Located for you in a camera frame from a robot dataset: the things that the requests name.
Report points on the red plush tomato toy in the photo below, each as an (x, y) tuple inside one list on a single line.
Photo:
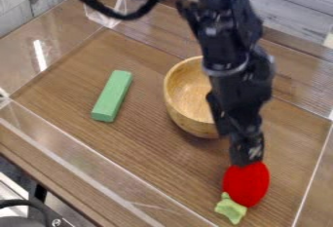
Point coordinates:
[(243, 188)]

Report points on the green rectangular block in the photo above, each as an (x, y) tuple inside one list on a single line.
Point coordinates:
[(109, 100)]

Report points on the wooden bowl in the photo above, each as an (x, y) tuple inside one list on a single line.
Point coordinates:
[(185, 87)]

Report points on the clear acrylic tray wall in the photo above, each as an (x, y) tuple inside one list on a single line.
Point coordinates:
[(105, 192)]

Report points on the black table frame bracket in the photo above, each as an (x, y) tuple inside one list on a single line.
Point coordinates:
[(50, 219)]

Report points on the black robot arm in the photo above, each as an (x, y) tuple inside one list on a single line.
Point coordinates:
[(227, 29)]

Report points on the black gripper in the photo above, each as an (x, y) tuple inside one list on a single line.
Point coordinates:
[(240, 89)]

